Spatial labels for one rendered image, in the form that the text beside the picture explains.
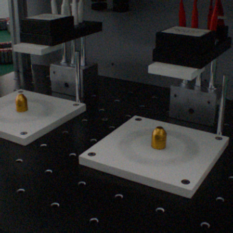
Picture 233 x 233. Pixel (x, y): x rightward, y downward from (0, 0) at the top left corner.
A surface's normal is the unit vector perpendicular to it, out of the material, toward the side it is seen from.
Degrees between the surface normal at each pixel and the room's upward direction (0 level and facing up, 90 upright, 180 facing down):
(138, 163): 0
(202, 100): 90
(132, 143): 0
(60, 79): 90
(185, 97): 90
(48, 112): 0
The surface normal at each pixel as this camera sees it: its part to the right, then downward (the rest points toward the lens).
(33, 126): 0.00, -0.92
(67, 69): -0.51, 0.34
